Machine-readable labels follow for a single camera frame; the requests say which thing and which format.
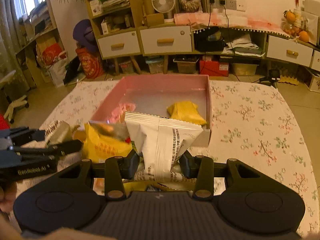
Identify small white desk fan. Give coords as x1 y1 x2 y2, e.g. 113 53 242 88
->
151 0 177 20

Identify clear bin blue lid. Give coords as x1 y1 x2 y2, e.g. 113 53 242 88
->
146 57 164 74

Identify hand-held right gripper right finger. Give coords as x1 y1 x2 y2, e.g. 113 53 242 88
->
179 152 264 201

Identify small clear storage bin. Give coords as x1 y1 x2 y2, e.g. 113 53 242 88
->
119 61 136 74

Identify wooden drawer cabinet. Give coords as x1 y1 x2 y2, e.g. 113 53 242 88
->
138 0 194 67

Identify purple plush hat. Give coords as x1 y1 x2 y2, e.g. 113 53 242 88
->
73 19 98 53

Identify white floral box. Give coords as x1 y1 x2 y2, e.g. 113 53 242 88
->
306 67 320 93

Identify pink cloth cover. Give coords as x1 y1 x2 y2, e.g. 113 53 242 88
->
174 12 295 35

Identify brown cardboard box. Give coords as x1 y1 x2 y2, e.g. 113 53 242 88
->
146 13 165 27

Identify floral printed cloth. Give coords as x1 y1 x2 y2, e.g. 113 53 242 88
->
15 79 319 240

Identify stack of newspapers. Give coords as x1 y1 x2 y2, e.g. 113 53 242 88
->
100 0 129 12

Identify white carton on shelf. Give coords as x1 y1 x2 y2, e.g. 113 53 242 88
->
90 0 104 17

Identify yellow corrugated item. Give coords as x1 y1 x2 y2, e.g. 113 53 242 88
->
278 74 299 86

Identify beige silver snack packet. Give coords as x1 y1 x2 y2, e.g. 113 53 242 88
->
44 120 75 147

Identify white snack packet black print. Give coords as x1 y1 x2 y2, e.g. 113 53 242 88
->
124 112 203 183

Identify black tripod stand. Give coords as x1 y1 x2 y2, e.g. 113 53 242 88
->
259 69 282 88

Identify white plastic bag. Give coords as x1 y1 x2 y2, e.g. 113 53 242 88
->
49 51 70 88

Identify window curtain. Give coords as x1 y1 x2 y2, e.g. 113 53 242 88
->
0 0 38 98

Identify long wooden low cabinet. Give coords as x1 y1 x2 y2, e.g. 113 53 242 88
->
191 25 320 73

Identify black bag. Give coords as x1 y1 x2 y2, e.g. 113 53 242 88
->
194 26 225 52

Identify pile of white papers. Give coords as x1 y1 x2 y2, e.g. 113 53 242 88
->
225 34 265 56

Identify yellow crinkled snack packet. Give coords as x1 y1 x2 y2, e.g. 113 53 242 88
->
167 101 208 126

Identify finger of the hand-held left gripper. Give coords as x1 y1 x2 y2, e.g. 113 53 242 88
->
8 127 47 146
11 139 83 162

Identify pink wrapped snack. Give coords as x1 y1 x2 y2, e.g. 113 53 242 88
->
107 102 137 124

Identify white drawer wooden handle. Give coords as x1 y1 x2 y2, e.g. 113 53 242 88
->
266 35 314 67
97 31 140 60
310 50 320 72
139 26 193 55

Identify red patterned sack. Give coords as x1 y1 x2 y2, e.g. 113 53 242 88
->
76 47 105 79

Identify black flat board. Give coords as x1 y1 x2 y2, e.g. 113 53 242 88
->
63 57 86 86

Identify pink cardboard box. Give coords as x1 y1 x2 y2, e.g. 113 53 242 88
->
90 75 213 148

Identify clear bin black lid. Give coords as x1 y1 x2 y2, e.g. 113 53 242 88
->
173 57 199 74

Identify red flat box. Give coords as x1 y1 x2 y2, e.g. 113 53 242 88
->
199 59 230 77

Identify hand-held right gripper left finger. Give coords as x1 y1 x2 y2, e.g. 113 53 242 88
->
58 152 140 201

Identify wall socket strip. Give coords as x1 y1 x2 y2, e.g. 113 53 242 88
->
207 0 237 10

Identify white chair base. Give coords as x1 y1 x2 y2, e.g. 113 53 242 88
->
3 94 28 124

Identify large yellow snack packet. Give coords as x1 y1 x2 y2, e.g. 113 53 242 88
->
75 121 133 164

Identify red gift bag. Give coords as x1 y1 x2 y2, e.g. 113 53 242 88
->
41 42 63 67

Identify clear bin yellow contents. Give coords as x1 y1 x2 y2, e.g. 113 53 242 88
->
231 62 259 77

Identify tall wooden shelf cabinet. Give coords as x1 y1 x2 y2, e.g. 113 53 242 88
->
86 0 144 75

